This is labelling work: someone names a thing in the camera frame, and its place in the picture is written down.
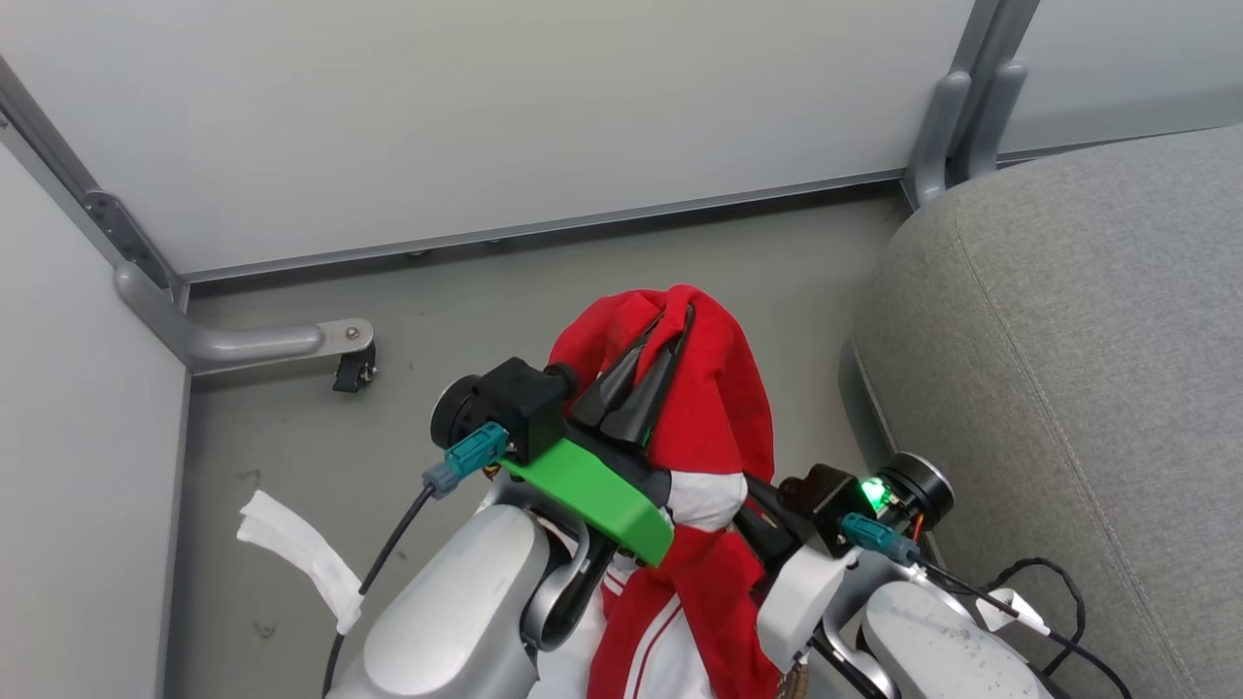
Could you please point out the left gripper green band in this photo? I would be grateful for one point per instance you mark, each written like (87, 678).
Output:
(592, 490)

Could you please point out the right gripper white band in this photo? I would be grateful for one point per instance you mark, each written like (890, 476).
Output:
(806, 597)

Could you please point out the red and white sports jersey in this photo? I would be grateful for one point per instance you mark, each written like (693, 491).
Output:
(719, 398)

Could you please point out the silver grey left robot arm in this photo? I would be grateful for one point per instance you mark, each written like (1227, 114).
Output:
(456, 612)

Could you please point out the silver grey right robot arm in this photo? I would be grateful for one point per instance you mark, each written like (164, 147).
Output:
(932, 650)

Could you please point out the black caster wheel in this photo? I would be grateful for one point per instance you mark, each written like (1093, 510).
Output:
(354, 371)

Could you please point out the grey fabric sofa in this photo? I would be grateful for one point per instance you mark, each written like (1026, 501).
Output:
(1068, 388)

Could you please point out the white crumpled tape strip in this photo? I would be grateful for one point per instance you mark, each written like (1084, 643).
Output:
(301, 549)

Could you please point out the grey partition foot bar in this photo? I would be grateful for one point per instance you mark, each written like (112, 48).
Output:
(243, 342)

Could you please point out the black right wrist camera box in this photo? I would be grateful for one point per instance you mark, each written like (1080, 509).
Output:
(825, 495)

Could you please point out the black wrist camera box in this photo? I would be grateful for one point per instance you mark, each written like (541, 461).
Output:
(825, 495)
(515, 403)

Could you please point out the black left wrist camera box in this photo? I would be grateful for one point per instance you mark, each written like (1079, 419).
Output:
(515, 403)

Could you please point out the grey partition bottom rail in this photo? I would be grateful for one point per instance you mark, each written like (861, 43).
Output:
(544, 225)

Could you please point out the grey upright partition frame post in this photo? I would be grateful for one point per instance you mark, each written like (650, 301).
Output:
(991, 58)

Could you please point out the grey slanted partition frame post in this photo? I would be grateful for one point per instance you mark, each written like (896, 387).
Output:
(87, 194)

